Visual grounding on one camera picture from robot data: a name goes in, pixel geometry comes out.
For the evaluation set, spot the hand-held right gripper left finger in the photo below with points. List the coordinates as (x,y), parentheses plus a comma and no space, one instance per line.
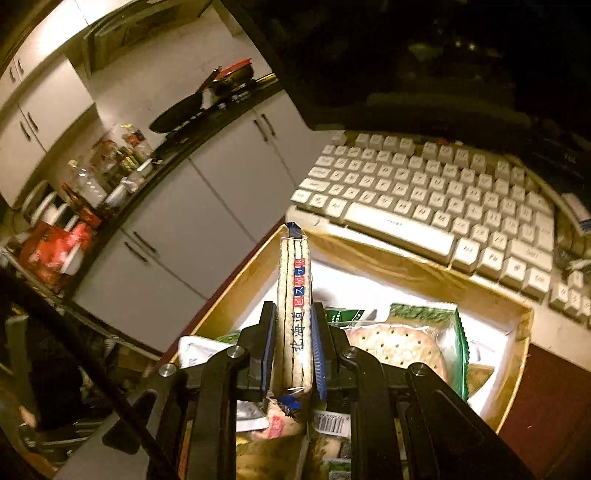
(268,350)

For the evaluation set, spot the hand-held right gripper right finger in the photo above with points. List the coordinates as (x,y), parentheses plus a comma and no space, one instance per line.
(319,355)

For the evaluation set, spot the blue-ended cracker packet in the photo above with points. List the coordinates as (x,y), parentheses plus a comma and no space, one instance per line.
(295,300)

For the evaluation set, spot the gold-rimmed cardboard box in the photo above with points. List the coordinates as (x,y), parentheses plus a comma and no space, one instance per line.
(406,281)

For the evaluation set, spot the dark green flat packet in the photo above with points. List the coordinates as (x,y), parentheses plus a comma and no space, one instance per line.
(346,316)

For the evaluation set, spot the white flat packet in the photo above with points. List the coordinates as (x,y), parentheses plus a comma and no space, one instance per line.
(203,350)

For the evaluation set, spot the small white sachet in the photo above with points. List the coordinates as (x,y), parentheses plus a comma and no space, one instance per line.
(251,415)

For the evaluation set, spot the white barcode packet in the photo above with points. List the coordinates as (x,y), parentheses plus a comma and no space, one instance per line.
(330,422)

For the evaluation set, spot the green cracker packet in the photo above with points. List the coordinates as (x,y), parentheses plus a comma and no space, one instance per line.
(397,341)

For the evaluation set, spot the pink-label cracker packet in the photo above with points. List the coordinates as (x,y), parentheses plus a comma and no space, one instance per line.
(268,452)

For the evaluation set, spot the grey kitchen base cabinets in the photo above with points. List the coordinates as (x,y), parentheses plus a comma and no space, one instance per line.
(207,207)

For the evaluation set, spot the brown cracker packet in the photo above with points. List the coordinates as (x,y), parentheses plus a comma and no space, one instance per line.
(478,378)

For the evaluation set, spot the white computer keyboard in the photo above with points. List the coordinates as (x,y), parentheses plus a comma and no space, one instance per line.
(415,203)

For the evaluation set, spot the black kitchen countertop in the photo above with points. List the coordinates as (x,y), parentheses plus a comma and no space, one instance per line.
(184,147)

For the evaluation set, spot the red food packaging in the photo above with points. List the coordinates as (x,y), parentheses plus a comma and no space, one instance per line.
(51,251)

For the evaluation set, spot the row of condiment bottles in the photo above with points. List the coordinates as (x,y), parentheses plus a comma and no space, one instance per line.
(124,152)

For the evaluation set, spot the large clear oil bottle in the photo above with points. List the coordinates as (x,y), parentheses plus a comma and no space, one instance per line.
(87,184)

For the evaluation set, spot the black wok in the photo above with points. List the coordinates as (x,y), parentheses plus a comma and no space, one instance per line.
(178,117)

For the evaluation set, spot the white dish rack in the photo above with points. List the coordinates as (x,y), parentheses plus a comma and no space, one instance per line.
(48,207)

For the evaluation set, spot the red-lidded pot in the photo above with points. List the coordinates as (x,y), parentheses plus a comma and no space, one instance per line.
(235,76)

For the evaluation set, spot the small grey white box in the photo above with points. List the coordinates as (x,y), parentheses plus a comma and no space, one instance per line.
(577,210)

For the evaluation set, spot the black computer monitor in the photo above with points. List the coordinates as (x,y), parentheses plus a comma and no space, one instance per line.
(415,46)

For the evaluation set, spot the white upper kitchen cabinets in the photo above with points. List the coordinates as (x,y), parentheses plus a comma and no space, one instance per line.
(41,101)

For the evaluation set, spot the range hood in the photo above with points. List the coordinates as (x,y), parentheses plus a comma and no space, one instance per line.
(138,32)

